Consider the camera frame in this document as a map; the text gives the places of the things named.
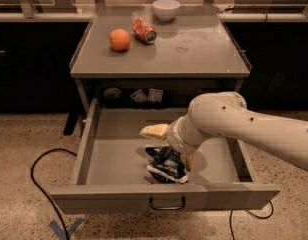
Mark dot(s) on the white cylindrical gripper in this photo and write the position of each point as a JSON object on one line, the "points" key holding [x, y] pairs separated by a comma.
{"points": [[173, 134]]}

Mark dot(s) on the blue chip bag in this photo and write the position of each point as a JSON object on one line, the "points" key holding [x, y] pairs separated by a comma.
{"points": [[167, 166]]}

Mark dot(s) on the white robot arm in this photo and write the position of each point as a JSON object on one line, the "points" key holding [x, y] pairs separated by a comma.
{"points": [[225, 115]]}

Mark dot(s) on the grey open drawer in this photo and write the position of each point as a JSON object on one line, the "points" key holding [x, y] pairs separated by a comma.
{"points": [[110, 172]]}

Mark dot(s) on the grey counter cabinet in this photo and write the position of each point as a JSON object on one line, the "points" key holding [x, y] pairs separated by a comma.
{"points": [[195, 45]]}

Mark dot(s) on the white tag right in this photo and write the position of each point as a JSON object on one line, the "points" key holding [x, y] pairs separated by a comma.
{"points": [[155, 95]]}

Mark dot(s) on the white tag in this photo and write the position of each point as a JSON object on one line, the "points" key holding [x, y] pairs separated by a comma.
{"points": [[155, 95], [139, 96]]}

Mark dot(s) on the white tag left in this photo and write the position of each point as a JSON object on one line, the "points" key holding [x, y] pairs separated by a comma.
{"points": [[139, 96]]}

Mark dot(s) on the round grey object in cabinet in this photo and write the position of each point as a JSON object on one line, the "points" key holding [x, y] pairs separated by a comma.
{"points": [[112, 94]]}

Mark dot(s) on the red soda can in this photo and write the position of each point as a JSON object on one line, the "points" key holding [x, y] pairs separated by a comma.
{"points": [[144, 31]]}

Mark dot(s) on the orange fruit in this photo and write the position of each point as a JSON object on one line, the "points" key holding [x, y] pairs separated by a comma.
{"points": [[120, 40]]}

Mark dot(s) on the white bowl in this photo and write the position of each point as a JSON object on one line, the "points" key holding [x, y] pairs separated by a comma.
{"points": [[166, 10]]}

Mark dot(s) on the blue tape cross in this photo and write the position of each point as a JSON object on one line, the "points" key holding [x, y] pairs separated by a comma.
{"points": [[65, 233]]}

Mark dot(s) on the black drawer handle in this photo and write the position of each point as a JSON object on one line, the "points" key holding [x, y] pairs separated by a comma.
{"points": [[167, 204]]}

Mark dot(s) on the white horizontal rail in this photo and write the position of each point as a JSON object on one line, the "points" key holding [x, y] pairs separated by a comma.
{"points": [[86, 17]]}

